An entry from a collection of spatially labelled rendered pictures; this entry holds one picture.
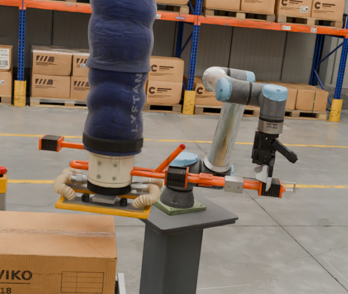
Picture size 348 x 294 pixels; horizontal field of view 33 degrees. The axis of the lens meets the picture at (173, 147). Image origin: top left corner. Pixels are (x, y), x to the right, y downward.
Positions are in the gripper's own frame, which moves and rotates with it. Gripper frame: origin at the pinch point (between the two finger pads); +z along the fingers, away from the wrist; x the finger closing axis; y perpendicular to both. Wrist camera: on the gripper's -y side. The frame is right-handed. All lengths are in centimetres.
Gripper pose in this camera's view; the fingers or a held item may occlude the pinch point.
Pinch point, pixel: (267, 185)
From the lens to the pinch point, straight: 220.6
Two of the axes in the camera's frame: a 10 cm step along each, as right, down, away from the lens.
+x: -0.9, 2.4, -9.7
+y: -9.9, -1.2, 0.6
